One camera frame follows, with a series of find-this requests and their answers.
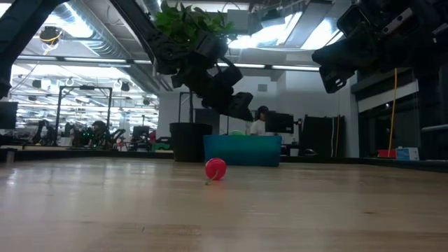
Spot person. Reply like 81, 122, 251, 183
91, 120, 110, 146
249, 105, 270, 137

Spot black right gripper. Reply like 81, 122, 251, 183
311, 20, 448, 94

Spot black ceiling camera yellow cable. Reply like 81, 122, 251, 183
38, 26, 64, 55

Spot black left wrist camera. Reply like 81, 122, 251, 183
216, 64, 244, 89

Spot teal plastic tupperware container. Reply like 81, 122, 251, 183
203, 134, 283, 167

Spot black tall stand frame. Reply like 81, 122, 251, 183
54, 85, 113, 143

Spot dark wall screen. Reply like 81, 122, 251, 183
265, 111, 295, 134

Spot small dark office monitor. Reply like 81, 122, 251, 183
132, 125, 151, 139

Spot yellow hanging cable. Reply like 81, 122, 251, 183
387, 68, 400, 158

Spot black background station frame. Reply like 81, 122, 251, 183
178, 91, 231, 136

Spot black standing panels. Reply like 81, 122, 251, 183
301, 114, 347, 158

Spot green potted plant black pot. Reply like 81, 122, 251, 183
153, 0, 239, 163

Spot green background box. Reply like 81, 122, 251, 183
152, 136, 172, 151

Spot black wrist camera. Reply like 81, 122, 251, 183
216, 64, 244, 89
336, 3, 374, 38

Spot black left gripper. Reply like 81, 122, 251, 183
171, 59, 255, 122

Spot small red toy cherry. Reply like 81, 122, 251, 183
204, 157, 228, 186

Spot white and blue box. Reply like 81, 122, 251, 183
395, 146, 420, 161

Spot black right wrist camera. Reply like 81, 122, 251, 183
336, 3, 374, 38

